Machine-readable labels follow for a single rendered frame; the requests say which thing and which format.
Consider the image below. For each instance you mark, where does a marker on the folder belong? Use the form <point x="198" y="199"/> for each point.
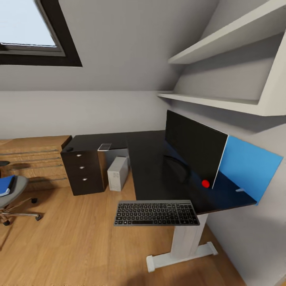
<point x="6" y="184"/>

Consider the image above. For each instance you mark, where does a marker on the room divider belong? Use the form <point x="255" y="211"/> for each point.
<point x="250" y="167"/>

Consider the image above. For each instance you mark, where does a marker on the keyboard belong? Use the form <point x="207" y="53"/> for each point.
<point x="155" y="213"/>

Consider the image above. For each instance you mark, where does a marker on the fixed window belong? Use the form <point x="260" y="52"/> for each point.
<point x="35" y="33"/>

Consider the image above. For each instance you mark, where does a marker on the monitor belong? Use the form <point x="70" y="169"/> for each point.
<point x="200" y="146"/>

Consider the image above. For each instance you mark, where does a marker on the notebook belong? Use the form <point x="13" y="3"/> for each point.
<point x="105" y="147"/>

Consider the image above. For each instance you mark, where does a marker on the swivel chair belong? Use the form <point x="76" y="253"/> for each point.
<point x="17" y="188"/>

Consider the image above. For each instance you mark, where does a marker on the desktop computer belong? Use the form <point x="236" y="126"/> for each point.
<point x="117" y="173"/>

